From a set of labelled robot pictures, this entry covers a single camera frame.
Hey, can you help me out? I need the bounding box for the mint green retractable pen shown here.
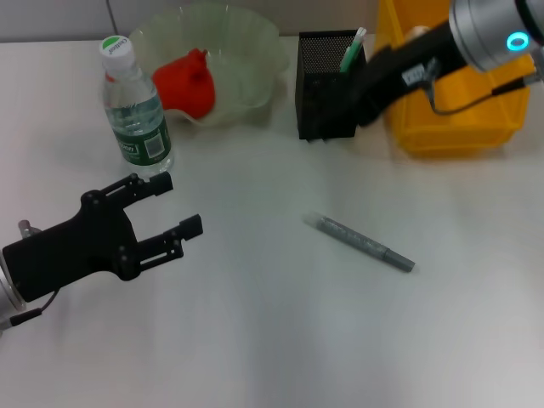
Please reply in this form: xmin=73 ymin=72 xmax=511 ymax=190
xmin=338 ymin=25 xmax=367 ymax=74

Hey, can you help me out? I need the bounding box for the red-orange toy orange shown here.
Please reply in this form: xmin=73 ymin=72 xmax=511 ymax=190
xmin=151 ymin=48 xmax=218 ymax=120

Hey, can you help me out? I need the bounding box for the clear water bottle green label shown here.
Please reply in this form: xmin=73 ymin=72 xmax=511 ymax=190
xmin=99 ymin=36 xmax=175 ymax=179

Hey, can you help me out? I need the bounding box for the black mesh pen holder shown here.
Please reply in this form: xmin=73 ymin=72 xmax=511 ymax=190
xmin=295 ymin=29 xmax=369 ymax=144

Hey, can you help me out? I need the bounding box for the yellow plastic bin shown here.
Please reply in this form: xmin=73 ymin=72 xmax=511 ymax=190
xmin=373 ymin=0 xmax=536 ymax=157

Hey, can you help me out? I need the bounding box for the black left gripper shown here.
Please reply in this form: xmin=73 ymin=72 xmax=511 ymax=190
xmin=2 ymin=171 xmax=204 ymax=303

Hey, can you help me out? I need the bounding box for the left gripper cable with plugs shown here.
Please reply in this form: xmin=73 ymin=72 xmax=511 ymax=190
xmin=0 ymin=218 xmax=59 ymax=331

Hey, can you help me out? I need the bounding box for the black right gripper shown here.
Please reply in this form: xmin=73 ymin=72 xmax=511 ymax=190
xmin=326 ymin=21 xmax=468 ymax=141

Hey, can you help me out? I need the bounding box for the right gripper cable with plug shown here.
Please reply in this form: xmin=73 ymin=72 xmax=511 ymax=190
xmin=422 ymin=59 xmax=544 ymax=116

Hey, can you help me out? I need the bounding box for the grey marker pen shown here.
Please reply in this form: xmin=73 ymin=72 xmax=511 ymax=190
xmin=302 ymin=212 xmax=417 ymax=275

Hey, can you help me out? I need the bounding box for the translucent green fruit plate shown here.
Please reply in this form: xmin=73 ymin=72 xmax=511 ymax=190
xmin=129 ymin=3 xmax=291 ymax=128

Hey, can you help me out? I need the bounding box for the white paper ball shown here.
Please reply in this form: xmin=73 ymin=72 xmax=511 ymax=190
xmin=403 ymin=25 xmax=431 ymax=42

